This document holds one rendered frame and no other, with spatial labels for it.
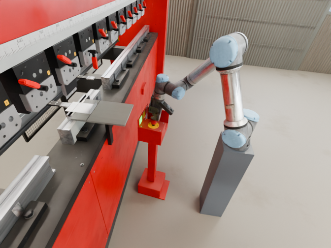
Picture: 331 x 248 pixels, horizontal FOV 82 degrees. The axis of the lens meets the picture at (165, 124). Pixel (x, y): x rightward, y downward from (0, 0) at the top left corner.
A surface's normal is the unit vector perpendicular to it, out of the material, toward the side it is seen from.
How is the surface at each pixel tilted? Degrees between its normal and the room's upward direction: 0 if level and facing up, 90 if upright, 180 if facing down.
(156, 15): 90
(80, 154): 0
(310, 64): 90
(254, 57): 90
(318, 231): 0
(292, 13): 90
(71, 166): 0
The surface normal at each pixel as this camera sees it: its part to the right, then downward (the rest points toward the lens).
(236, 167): -0.14, 0.62
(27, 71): 0.99, 0.12
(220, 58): -0.63, 0.34
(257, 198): 0.07, -0.78
